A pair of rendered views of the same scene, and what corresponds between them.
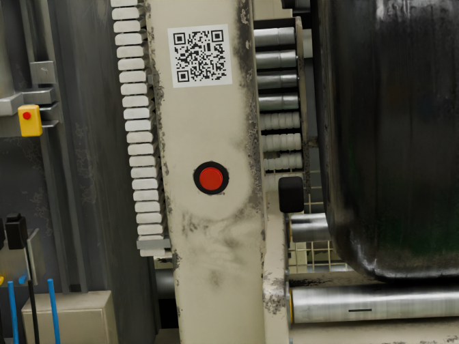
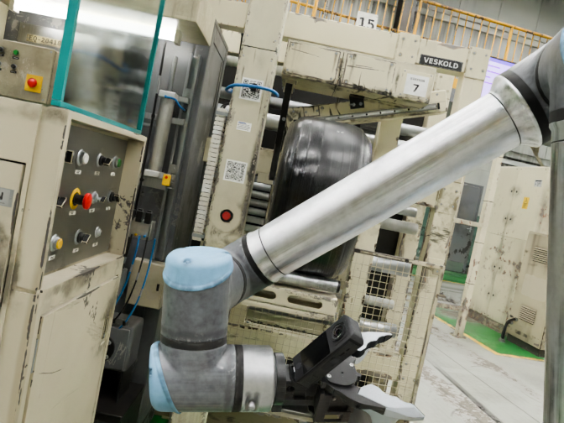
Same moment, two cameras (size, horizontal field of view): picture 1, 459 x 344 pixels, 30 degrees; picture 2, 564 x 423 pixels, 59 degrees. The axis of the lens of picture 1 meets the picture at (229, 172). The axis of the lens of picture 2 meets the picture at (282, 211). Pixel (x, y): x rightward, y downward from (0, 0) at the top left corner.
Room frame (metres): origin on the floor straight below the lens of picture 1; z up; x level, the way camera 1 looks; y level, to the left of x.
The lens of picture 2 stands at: (-0.72, -0.01, 1.21)
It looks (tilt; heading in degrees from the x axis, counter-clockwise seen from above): 3 degrees down; 355
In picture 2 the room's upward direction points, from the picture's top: 11 degrees clockwise
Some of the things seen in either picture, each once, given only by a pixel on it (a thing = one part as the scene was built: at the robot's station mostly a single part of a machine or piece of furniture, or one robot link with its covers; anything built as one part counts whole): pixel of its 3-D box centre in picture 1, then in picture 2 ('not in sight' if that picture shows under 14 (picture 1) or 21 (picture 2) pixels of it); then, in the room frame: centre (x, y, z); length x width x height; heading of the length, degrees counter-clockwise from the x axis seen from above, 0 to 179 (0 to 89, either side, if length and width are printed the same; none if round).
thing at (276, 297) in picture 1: (279, 263); not in sight; (1.14, -0.06, 0.90); 0.40 x 0.03 x 0.10; 175
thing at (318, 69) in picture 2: not in sight; (355, 78); (1.41, -0.39, 1.71); 0.61 x 0.25 x 0.15; 85
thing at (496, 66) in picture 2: not in sight; (498, 87); (4.28, -2.36, 2.60); 0.60 x 0.05 x 0.55; 97
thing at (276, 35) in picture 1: (251, 106); (246, 213); (1.53, -0.05, 1.05); 0.20 x 0.15 x 0.30; 85
